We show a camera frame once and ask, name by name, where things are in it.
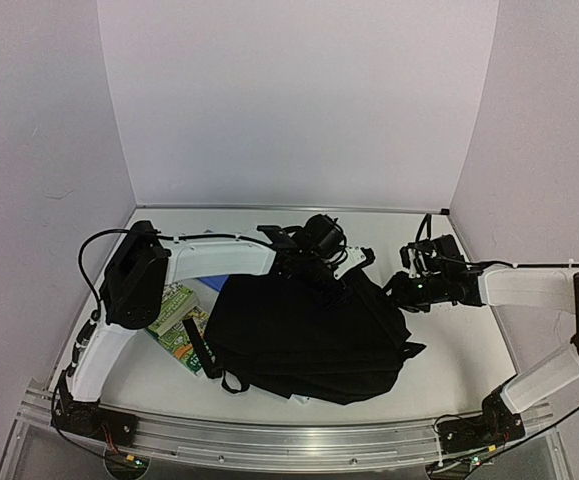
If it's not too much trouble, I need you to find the black student backpack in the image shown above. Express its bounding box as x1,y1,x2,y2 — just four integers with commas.
183,269,425,405

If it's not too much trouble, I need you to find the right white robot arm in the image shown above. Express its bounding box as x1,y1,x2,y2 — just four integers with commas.
384,240,579,452

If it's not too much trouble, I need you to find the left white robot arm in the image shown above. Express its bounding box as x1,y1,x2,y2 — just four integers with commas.
51,214,375,446

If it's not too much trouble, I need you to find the blue notebook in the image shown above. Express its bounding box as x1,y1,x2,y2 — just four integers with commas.
197,276,229,292

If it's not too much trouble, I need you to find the white stapler box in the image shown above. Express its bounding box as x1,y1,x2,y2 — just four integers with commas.
290,395,311,405

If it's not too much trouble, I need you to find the upper green paperback book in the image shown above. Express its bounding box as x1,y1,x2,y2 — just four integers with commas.
147,282,199,337

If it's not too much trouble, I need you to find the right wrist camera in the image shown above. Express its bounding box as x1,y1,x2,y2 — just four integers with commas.
407,235,466,275

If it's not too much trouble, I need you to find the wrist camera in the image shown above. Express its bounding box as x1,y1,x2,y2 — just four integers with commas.
256,225,299,253
407,235,466,275

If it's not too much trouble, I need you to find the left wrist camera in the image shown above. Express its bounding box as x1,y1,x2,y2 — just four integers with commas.
256,225,299,253

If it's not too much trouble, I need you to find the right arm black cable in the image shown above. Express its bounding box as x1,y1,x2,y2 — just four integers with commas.
518,372,579,436

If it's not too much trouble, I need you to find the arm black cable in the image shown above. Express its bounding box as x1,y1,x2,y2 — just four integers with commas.
518,372,579,436
77,227,135,321

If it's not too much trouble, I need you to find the aluminium mounting rail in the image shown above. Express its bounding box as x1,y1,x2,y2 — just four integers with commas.
16,384,558,469

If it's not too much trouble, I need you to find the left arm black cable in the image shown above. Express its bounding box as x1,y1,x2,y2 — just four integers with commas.
77,227,135,321

